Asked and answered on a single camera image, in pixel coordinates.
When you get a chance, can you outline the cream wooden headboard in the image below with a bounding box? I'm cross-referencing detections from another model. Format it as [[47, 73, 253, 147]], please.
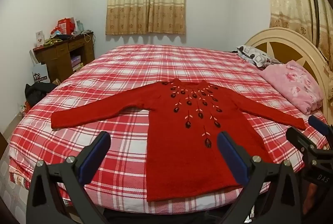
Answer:
[[245, 27, 333, 120]]

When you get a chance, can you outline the grey patterned pillow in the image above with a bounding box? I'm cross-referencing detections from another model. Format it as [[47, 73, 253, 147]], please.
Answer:
[[236, 45, 283, 70]]

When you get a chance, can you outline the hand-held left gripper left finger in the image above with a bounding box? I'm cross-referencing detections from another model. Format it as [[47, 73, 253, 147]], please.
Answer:
[[26, 131, 112, 224]]

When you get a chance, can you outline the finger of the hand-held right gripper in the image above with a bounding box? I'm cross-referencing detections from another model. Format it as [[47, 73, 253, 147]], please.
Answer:
[[286, 126, 319, 162], [308, 115, 333, 139]]

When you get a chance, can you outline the red knitted sweater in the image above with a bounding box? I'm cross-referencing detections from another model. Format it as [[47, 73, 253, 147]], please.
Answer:
[[51, 78, 307, 202]]

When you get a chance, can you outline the person's right hand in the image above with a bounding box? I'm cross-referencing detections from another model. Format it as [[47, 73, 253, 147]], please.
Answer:
[[308, 184, 327, 217]]

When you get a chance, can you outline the white card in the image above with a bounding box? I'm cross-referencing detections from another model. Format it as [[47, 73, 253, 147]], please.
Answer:
[[35, 30, 45, 47]]

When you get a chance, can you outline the red plaid bedsheet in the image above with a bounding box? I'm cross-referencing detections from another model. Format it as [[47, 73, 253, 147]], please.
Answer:
[[9, 44, 329, 214]]

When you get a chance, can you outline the white paper bag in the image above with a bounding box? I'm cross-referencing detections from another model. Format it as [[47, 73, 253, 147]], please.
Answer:
[[32, 63, 50, 84]]

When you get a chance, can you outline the pink floral pillow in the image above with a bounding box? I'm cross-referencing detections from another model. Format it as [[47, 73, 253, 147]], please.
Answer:
[[260, 60, 324, 115]]

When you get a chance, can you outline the black bag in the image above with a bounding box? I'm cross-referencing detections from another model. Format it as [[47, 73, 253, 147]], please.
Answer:
[[25, 81, 58, 110]]

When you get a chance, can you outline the brown wooden desk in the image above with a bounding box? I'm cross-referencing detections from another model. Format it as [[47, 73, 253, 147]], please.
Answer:
[[33, 32, 95, 83]]

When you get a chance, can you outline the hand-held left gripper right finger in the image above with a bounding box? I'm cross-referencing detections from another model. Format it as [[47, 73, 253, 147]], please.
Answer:
[[217, 131, 302, 224]]

